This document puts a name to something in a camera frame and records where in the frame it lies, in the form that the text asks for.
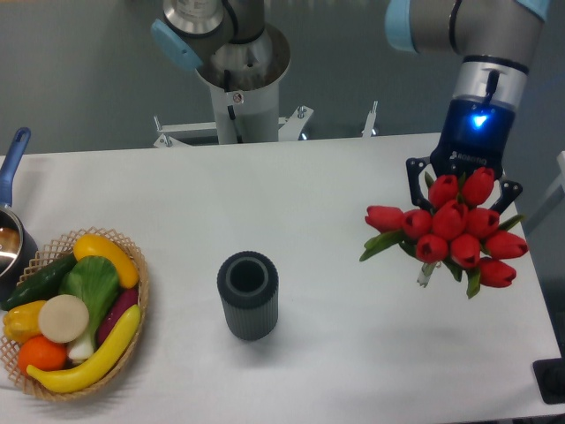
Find orange fruit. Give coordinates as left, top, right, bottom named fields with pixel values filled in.
left=18, top=336, right=67, bottom=375

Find yellow bell pepper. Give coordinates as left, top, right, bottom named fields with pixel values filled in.
left=3, top=300, right=47, bottom=344

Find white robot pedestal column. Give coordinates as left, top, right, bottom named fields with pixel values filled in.
left=198, top=24, right=290, bottom=145

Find red tulip bouquet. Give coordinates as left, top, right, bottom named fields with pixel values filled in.
left=360, top=167, right=529, bottom=298

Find green bok choy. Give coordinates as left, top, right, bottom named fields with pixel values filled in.
left=58, top=256, right=119, bottom=365

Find beige round radish slice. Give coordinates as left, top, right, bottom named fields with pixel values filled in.
left=38, top=294, right=89, bottom=344

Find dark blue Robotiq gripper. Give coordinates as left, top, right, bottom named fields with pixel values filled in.
left=405, top=99, right=523, bottom=214

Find blue handled saucepan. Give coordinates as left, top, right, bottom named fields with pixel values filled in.
left=1, top=127, right=37, bottom=301

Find woven wicker basket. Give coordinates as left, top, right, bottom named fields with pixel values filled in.
left=1, top=227, right=149, bottom=402

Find purple sweet potato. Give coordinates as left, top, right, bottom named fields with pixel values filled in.
left=96, top=288, right=139, bottom=346

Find green cucumber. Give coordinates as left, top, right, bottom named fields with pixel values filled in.
left=1, top=254, right=77, bottom=311

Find yellow squash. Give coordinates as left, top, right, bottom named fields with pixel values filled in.
left=72, top=233, right=139, bottom=289

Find white metal base frame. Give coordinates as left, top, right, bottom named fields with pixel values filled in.
left=153, top=100, right=379, bottom=148

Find dark grey ribbed vase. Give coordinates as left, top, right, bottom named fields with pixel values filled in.
left=216, top=251, right=279, bottom=341

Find white frame at right edge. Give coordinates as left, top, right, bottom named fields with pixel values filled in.
left=523, top=150, right=565, bottom=229

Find black device at table edge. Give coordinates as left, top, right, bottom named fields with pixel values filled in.
left=532, top=358, right=564, bottom=405

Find yellow banana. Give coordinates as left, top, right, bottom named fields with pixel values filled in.
left=26, top=305, right=141, bottom=394

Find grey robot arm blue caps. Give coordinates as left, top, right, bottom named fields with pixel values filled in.
left=151, top=1, right=549, bottom=209

